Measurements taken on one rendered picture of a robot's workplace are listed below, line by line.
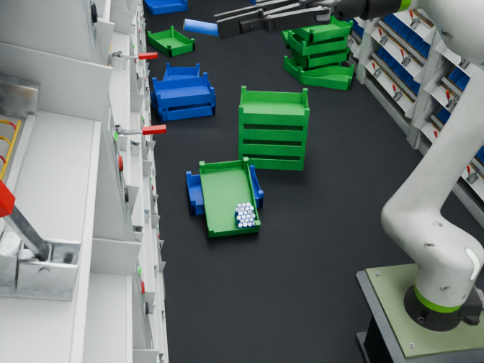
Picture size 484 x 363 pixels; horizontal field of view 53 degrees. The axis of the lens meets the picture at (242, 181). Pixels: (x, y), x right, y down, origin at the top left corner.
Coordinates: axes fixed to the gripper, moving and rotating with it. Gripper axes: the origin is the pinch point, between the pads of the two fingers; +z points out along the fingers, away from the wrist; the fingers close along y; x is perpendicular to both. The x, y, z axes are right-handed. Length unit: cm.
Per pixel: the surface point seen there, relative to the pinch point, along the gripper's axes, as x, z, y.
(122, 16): 4.6, 21.2, -29.8
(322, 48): 102, -67, -184
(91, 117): -11.2, 18.0, 40.2
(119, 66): 7.4, 22.5, -11.1
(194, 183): 103, 22, -90
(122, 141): 7.0, 21.7, 15.5
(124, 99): 8.5, 21.8, 0.3
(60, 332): -11, 18, 61
